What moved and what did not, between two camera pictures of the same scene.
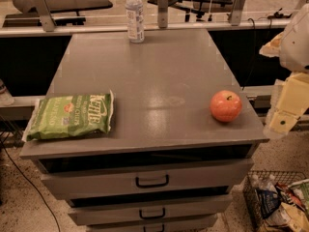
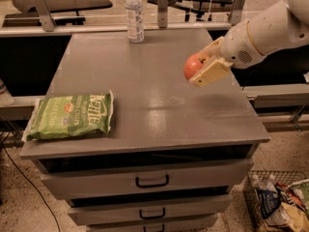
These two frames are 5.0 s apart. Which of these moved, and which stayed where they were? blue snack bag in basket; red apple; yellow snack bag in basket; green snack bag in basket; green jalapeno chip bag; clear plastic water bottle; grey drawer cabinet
Moved: red apple
Stayed: yellow snack bag in basket; clear plastic water bottle; blue snack bag in basket; green jalapeno chip bag; green snack bag in basket; grey drawer cabinet
